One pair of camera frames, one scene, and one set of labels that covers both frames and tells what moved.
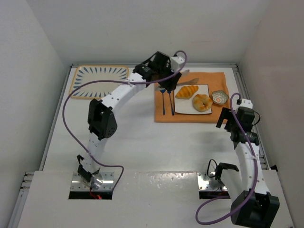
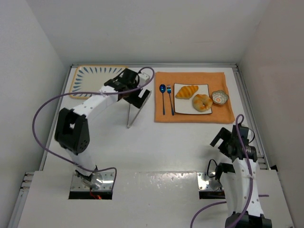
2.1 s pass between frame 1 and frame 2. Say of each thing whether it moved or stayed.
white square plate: stayed
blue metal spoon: stayed
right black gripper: moved
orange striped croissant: stayed
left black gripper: moved
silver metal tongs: moved
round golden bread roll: stayed
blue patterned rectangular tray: stayed
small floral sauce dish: stayed
